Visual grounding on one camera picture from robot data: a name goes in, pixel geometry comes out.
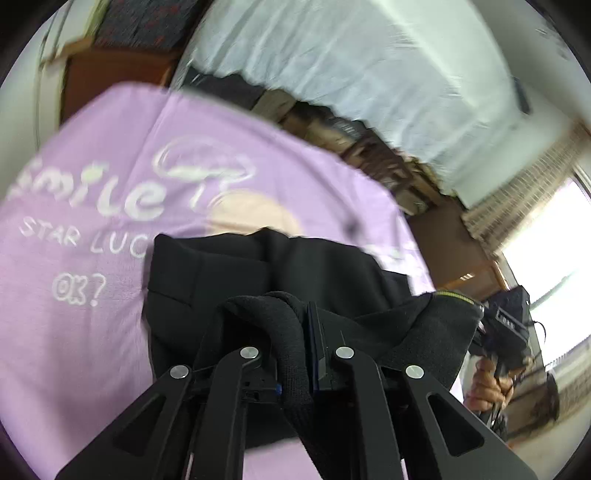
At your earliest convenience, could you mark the bright window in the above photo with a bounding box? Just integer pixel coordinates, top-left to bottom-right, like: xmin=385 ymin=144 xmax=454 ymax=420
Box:
xmin=501 ymin=178 xmax=591 ymax=333

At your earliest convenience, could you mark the stack of floral boxes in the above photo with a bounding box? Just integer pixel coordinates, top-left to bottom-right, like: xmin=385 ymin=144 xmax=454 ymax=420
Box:
xmin=92 ymin=0 xmax=204 ymax=52

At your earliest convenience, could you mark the purple printed blanket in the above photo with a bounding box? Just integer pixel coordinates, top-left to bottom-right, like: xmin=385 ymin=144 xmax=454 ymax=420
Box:
xmin=0 ymin=80 xmax=462 ymax=480

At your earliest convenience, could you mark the white board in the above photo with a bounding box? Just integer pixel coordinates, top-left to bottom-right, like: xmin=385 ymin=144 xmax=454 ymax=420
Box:
xmin=33 ymin=0 xmax=109 ymax=153

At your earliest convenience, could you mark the person's right hand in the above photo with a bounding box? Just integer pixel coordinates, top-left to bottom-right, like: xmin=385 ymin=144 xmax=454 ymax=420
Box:
xmin=463 ymin=354 xmax=515 ymax=415

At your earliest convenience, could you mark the covered storage rack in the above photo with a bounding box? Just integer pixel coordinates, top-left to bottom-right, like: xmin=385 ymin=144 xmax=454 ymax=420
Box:
xmin=180 ymin=69 xmax=458 ymax=217

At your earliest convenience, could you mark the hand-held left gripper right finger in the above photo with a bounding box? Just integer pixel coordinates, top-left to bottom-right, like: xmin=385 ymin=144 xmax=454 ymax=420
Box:
xmin=306 ymin=301 xmax=539 ymax=480

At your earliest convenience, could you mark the checked curtain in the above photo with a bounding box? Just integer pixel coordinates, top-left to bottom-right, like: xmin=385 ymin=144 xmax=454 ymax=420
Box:
xmin=462 ymin=124 xmax=591 ymax=260

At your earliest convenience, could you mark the wooden cabinet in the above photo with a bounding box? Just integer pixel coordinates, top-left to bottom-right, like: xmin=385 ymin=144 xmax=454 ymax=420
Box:
xmin=59 ymin=44 xmax=182 ymax=126

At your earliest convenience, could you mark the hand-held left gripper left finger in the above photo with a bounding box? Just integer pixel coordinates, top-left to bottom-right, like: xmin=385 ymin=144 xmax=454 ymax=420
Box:
xmin=55 ymin=295 xmax=283 ymax=480

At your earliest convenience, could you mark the white lace cloth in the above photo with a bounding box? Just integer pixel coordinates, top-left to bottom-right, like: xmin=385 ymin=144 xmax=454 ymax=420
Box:
xmin=178 ymin=0 xmax=571 ymax=209

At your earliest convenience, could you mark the black hooded zip jacket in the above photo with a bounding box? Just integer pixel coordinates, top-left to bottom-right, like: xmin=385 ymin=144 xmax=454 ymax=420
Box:
xmin=145 ymin=228 xmax=485 ymax=480

